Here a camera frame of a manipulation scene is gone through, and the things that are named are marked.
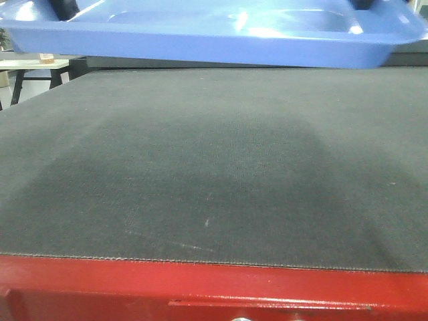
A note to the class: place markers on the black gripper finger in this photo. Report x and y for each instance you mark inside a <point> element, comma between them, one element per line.
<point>64,9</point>
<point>362,4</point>

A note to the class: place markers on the blue plastic tray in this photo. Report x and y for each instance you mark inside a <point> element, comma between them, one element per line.
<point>329,34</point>

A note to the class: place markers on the orange drink bottle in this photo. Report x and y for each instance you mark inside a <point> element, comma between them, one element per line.
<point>46,58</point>

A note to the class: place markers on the white side table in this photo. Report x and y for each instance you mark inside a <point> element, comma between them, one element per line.
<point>23,66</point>

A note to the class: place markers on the dark grey table mat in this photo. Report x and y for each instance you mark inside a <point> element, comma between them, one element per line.
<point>286,167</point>

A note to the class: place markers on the red metal cabinet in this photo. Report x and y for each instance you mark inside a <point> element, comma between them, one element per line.
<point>41,288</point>

